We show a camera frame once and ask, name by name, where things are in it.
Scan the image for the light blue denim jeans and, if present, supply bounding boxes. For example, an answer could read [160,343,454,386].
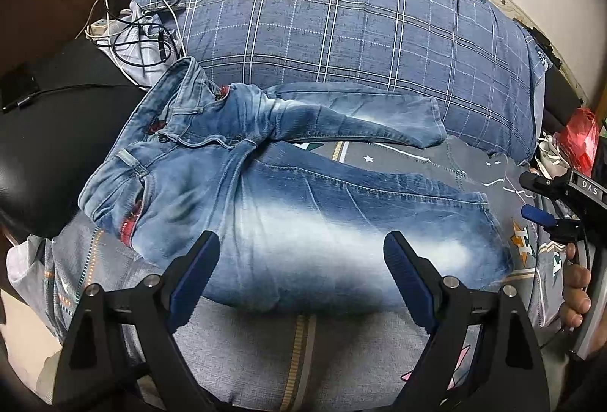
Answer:
[78,58,513,313]

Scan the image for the person's right hand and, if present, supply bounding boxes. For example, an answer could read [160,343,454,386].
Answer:
[559,244,591,329]

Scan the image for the red plastic bag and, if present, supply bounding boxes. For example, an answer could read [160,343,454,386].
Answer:
[555,107,600,177]

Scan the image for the grey star-patterned bedsheet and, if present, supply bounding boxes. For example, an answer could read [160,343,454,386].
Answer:
[2,138,565,411]

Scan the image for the black leather chair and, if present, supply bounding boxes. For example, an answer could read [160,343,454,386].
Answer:
[1,39,143,241]

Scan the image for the black phone on chair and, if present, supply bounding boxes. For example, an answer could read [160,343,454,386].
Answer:
[0,64,40,114]

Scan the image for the blue plaid pillow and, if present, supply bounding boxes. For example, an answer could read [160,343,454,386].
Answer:
[135,0,549,162]

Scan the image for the black charging cable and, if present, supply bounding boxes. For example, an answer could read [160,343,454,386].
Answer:
[96,0,186,69]

